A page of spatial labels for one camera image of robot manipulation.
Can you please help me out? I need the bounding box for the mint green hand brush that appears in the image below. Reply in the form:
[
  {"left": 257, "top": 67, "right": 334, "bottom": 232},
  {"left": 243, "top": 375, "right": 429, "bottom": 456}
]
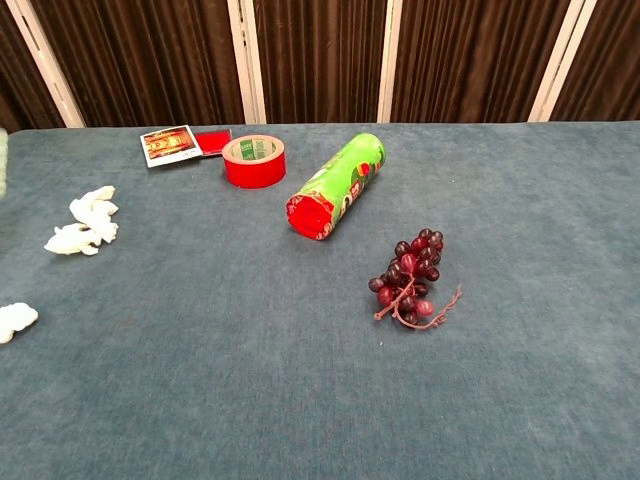
[{"left": 0, "top": 127, "right": 9, "bottom": 197}]

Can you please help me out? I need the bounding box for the green chip can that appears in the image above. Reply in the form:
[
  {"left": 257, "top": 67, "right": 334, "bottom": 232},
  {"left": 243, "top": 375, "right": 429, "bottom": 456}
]
[{"left": 285, "top": 131, "right": 388, "bottom": 242}]

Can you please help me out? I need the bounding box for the red tape roll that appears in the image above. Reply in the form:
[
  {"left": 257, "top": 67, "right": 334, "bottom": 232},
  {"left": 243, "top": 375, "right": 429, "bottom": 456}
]
[{"left": 221, "top": 134, "right": 288, "bottom": 190}]

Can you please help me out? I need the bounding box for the purple grape bunch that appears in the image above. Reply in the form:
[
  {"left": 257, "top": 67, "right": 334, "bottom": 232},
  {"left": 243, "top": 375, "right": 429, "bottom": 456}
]
[{"left": 367, "top": 227, "right": 464, "bottom": 332}]

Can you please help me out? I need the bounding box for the blue felt table cover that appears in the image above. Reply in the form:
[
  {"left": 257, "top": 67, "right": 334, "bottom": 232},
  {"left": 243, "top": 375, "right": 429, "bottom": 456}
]
[{"left": 0, "top": 119, "right": 640, "bottom": 480}]

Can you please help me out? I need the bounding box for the red square pad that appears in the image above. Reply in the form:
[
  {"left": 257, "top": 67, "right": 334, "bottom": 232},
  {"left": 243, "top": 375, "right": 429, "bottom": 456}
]
[{"left": 194, "top": 128, "right": 234, "bottom": 159}]

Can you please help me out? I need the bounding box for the white bordered photo card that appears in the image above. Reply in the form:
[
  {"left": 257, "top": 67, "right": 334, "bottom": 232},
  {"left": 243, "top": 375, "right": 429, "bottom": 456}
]
[{"left": 139, "top": 124, "right": 203, "bottom": 170}]

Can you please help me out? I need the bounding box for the dark brown curtain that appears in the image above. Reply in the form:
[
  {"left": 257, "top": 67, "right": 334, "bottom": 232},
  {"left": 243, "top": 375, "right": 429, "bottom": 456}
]
[{"left": 0, "top": 0, "right": 640, "bottom": 134}]

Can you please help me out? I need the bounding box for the white partition frame post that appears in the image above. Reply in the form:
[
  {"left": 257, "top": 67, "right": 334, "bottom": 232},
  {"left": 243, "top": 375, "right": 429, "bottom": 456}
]
[
  {"left": 4, "top": 0, "right": 87, "bottom": 129},
  {"left": 528, "top": 0, "right": 600, "bottom": 124},
  {"left": 226, "top": 0, "right": 268, "bottom": 125},
  {"left": 376, "top": 0, "right": 403, "bottom": 124}
]

